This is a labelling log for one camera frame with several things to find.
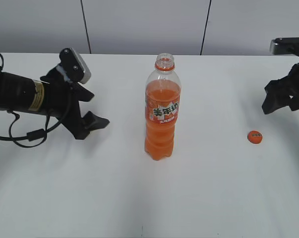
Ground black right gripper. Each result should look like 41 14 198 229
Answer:
262 47 299 114

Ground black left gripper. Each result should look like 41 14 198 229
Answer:
40 66 110 140

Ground orange bottle cap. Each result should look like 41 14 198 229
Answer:
247 130 263 144

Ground orange soda plastic bottle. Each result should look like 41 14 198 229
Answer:
145 53 181 161

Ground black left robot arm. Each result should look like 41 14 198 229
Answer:
0 65 110 140

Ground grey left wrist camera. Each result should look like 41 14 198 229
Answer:
56 48 91 84

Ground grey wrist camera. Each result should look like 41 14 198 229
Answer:
270 37 299 56
56 48 91 84

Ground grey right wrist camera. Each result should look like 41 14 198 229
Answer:
270 37 299 56

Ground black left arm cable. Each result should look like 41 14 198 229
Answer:
0 46 73 149

